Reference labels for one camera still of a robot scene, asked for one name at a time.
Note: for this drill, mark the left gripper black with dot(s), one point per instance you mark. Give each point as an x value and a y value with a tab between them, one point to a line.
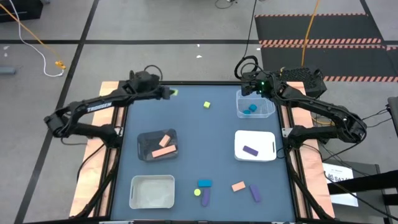
146	85

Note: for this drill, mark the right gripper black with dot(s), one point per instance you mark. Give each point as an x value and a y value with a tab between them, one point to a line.
261	79

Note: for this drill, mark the blue cube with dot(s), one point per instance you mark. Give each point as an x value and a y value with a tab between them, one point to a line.
252	107

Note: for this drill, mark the yellow-green cube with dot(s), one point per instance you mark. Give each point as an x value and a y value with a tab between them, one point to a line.
206	104

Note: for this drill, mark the medium orange block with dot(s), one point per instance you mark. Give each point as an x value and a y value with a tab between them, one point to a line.
238	186

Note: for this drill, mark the blue rectangular block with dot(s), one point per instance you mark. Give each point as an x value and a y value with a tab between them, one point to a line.
205	183

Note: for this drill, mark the purple long block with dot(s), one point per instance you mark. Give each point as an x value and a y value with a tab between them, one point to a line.
206	197
255	193
250	151

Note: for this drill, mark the yellow-green cylinder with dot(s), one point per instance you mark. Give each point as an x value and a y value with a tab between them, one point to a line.
197	192

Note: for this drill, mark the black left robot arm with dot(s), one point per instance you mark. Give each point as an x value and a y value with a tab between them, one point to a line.
93	106

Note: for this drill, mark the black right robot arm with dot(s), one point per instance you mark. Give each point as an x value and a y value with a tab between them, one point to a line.
314	104

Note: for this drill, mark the salmon blocks in dark bin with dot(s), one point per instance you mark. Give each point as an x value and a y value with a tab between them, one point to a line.
163	151

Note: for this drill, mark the blue cylinder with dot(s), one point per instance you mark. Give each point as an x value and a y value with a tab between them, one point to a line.
247	112

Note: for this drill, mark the clear plastic bin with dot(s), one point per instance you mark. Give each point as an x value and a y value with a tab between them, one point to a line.
264	113

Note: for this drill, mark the short orange block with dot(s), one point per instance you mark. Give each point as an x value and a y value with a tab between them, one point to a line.
164	140

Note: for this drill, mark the white plastic bin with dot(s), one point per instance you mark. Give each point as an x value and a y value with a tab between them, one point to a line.
258	140

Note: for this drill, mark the black perforated computer case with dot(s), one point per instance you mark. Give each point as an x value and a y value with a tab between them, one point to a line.
304	77

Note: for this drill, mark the dark transparent plastic bin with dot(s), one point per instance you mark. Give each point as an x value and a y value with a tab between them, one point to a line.
146	146

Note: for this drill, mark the black hazard-striped floor mat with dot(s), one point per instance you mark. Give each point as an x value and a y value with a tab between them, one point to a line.
342	60
311	28

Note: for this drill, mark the wooden table side board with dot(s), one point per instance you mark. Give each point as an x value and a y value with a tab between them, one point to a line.
90	174
311	168

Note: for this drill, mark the pale grey plastic bin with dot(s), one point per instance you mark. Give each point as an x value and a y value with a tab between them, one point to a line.
152	193

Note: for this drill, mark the white paper sheet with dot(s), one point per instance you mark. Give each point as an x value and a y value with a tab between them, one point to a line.
337	177

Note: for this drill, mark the black beam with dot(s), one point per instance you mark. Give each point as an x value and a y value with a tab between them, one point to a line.
363	183

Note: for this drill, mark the grey cabinet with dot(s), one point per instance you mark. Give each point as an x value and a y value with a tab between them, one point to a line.
367	193

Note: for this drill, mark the black table frame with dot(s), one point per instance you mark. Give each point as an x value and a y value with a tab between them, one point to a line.
199	83

